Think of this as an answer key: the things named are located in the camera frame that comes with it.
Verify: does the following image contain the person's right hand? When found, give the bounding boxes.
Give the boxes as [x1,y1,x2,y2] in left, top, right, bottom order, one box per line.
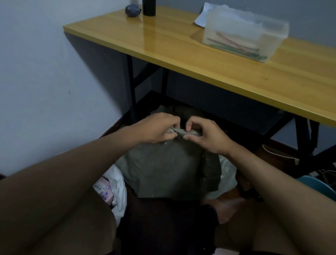
[182,116,236,156]

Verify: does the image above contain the person's left hand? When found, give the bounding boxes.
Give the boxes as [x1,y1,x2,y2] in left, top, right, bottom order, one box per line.
[128,112,182,145]

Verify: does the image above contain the grey woven sack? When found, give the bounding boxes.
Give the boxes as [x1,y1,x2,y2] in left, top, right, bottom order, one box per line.
[114,105,238,201]

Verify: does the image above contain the white bag with red print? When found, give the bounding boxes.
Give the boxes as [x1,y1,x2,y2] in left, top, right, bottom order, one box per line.
[99,164,128,228]

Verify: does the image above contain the cardboard boxes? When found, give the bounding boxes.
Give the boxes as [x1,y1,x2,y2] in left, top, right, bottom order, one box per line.
[92,176,115,205]

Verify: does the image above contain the person's right forearm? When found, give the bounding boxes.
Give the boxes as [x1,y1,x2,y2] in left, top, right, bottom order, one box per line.
[224,144,336,255]

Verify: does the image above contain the person's left forearm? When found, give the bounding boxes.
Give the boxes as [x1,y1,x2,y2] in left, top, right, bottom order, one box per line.
[0,127,140,255]

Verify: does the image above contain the person's right leg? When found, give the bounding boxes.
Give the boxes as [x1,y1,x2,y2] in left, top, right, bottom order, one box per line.
[203,197,302,255]

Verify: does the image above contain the person's leg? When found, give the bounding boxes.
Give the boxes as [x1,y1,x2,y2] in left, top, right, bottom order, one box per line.
[203,197,302,255]
[26,192,117,255]

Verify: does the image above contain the person's left leg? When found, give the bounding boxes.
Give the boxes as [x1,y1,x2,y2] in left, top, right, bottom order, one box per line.
[26,192,117,255]

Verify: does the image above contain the black metal desk leg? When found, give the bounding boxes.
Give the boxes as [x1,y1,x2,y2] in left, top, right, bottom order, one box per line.
[126,54,169,124]
[262,115,336,179]

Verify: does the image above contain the yellow wooden desk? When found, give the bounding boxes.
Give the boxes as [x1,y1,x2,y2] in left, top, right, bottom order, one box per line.
[63,5,336,129]

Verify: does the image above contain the black shorts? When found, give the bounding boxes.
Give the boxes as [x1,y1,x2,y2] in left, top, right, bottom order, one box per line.
[117,195,220,255]

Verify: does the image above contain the clear plastic box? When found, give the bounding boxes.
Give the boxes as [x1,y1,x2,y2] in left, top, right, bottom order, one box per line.
[202,6,290,63]

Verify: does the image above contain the blue plastic bucket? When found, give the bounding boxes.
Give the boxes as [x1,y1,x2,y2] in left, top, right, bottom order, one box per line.
[296,175,336,203]

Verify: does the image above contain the small dark round case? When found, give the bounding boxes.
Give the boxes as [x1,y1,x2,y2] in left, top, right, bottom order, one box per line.
[125,5,142,18]

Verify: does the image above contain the white tissue sheet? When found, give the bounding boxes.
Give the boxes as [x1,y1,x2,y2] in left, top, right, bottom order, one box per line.
[194,2,263,29]

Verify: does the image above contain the black cylindrical bottle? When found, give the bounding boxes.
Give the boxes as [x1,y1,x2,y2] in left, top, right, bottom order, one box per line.
[142,0,157,17]

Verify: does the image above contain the white cable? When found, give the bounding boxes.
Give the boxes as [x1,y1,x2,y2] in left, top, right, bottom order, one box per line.
[262,144,300,160]

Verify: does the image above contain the bundle of coloured strings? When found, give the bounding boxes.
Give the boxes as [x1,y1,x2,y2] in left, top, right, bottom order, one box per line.
[207,31,268,61]

